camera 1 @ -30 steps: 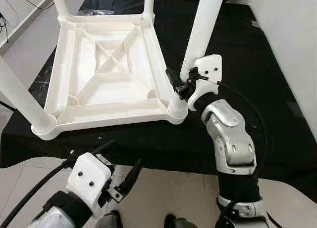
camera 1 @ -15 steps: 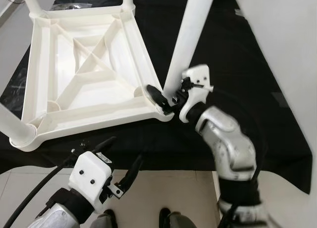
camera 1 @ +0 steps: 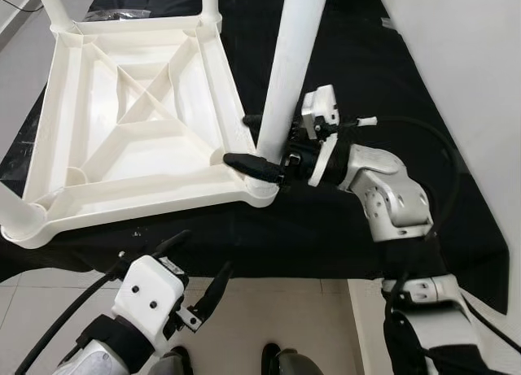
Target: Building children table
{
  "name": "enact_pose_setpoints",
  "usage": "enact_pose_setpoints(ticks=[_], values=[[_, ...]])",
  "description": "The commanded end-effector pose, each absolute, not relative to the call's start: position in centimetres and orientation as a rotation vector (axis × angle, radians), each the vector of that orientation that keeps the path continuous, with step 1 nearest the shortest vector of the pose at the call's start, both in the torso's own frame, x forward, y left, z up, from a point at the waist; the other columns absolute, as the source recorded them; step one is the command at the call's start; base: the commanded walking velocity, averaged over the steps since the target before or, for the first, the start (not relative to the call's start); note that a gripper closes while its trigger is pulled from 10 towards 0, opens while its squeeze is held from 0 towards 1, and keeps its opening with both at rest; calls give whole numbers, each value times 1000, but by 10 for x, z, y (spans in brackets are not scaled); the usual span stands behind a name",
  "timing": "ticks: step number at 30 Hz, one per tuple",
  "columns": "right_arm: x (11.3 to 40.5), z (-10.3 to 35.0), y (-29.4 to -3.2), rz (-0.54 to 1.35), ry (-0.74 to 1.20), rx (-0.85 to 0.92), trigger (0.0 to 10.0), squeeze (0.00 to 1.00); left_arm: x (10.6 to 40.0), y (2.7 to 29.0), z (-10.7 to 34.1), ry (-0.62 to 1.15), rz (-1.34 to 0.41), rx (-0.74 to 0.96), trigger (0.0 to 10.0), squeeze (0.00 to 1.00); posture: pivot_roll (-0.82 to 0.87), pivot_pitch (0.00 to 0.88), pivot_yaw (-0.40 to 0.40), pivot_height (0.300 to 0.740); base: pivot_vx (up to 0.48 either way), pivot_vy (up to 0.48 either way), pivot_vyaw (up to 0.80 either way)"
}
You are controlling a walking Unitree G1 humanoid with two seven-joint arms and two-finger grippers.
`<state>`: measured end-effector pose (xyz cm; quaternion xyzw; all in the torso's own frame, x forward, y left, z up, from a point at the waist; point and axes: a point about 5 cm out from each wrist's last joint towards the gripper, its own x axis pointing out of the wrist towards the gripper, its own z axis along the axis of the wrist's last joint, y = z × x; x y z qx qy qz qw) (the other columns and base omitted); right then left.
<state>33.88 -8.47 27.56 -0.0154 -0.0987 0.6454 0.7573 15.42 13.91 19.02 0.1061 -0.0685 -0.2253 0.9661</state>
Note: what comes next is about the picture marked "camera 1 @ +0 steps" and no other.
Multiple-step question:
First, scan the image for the white plastic children table top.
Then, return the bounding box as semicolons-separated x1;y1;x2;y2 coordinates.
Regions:
4;15;282;251

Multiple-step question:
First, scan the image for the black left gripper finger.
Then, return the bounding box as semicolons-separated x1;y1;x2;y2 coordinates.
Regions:
151;230;193;259
196;261;235;319

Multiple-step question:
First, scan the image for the clear tape patch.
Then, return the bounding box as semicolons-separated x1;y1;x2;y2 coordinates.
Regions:
81;9;153;23

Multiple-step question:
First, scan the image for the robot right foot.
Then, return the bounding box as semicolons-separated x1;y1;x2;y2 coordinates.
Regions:
260;342;328;375

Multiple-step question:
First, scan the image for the black tablecloth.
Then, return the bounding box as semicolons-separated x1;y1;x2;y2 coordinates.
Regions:
0;0;510;316

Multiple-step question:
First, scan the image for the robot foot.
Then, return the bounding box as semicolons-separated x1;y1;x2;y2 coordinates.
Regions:
151;347;194;375
260;342;328;375

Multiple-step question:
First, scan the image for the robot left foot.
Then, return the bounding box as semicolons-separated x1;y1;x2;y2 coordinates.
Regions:
151;347;194;375

